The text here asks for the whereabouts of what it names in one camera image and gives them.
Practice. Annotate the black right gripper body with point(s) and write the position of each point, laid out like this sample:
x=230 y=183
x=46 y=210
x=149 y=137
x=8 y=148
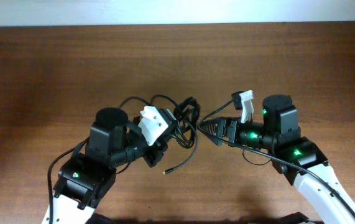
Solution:
x=230 y=131

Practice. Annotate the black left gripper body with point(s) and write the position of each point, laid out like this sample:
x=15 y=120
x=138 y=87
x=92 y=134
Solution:
x=151 y=152

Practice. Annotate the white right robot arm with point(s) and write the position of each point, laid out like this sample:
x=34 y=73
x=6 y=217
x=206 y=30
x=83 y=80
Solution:
x=279 y=138

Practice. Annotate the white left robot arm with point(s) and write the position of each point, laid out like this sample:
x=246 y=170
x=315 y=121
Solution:
x=90 y=172

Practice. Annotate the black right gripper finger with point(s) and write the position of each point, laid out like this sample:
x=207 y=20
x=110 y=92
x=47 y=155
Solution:
x=216 y=139
x=216 y=127

